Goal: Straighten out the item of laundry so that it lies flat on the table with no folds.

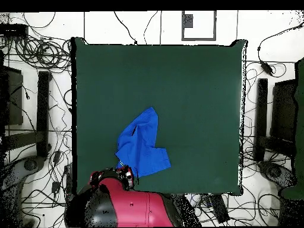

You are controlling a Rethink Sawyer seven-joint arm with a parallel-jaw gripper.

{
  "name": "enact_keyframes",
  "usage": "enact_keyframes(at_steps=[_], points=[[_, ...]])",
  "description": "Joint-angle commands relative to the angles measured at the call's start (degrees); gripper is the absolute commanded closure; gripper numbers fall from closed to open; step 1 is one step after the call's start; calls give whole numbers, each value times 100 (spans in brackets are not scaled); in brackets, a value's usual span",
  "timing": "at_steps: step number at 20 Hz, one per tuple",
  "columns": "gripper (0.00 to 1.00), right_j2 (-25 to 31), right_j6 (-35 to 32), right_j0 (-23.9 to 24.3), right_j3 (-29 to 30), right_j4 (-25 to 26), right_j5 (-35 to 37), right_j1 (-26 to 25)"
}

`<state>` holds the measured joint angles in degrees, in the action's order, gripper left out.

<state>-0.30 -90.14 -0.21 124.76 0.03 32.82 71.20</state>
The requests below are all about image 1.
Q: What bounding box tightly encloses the blue shirt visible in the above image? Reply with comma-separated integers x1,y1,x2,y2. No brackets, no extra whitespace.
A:
115,106,172,178

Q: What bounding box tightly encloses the flat black device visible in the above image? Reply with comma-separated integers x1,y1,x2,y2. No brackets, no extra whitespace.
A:
0,23,29,38

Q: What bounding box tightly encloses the narrow black power strip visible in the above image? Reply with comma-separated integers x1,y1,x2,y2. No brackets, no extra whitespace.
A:
63,163,74,202

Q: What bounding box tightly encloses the black stand bar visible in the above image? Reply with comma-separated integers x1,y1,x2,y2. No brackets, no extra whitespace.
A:
36,71,52,159
254,78,268,162

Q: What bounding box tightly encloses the dark green table cloth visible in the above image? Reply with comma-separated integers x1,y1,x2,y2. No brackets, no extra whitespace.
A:
70,36,249,197

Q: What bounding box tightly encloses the black box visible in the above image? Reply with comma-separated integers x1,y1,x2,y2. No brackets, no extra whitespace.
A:
270,79,297,143
0,65,24,126

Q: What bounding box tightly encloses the small grey square plate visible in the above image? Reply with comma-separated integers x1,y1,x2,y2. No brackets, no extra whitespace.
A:
183,14,194,29

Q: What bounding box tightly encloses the black power adapter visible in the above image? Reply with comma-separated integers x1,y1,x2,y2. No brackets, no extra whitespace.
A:
259,60,274,76

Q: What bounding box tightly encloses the green cloth sheet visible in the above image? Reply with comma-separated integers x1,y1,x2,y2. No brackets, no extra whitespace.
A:
280,56,304,200

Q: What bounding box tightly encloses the coil of black cables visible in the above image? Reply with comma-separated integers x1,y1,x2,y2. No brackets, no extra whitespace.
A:
14,35,72,72

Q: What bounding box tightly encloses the grey square floor frame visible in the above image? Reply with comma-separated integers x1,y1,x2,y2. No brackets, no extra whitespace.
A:
181,10,217,42

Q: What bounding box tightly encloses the black adapter cable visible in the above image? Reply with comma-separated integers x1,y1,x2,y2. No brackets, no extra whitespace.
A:
257,22,304,63

